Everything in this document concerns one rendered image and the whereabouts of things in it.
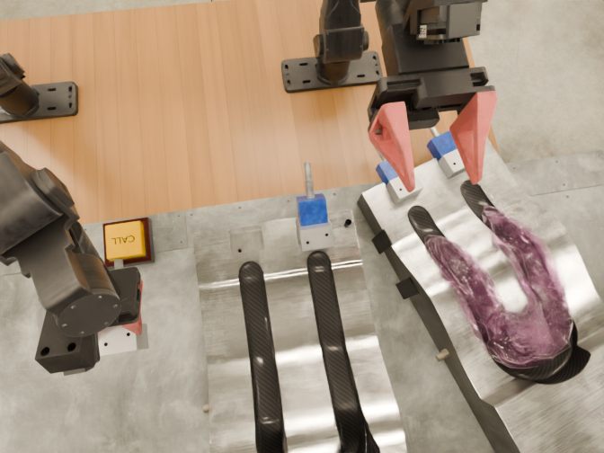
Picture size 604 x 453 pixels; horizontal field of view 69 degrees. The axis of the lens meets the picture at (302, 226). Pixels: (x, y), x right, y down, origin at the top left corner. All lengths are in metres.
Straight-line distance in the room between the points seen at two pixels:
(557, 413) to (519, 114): 1.46
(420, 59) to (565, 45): 1.91
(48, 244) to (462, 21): 0.41
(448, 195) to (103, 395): 0.67
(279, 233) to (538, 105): 1.57
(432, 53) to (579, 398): 0.55
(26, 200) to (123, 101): 0.53
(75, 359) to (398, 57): 0.42
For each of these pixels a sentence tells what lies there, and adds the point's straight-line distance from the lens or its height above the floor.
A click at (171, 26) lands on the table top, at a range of 1.03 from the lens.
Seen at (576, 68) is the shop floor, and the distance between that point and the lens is 2.29.
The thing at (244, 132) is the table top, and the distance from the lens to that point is 0.87.
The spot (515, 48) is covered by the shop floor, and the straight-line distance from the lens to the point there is 2.21.
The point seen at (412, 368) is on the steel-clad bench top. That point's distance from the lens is 0.80.
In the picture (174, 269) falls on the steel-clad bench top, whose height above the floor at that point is 0.80.
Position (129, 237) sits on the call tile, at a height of 0.84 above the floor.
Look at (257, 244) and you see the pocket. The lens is 0.73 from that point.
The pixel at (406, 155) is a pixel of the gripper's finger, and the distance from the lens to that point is 0.41.
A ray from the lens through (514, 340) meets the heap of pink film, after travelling 0.77.
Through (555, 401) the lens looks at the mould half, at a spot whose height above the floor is 0.91.
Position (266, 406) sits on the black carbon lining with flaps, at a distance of 0.67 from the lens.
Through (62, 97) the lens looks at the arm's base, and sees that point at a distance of 0.99.
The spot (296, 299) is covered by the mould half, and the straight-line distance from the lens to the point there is 0.69.
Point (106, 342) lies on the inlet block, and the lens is 0.66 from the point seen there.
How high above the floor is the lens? 1.57
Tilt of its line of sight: 75 degrees down
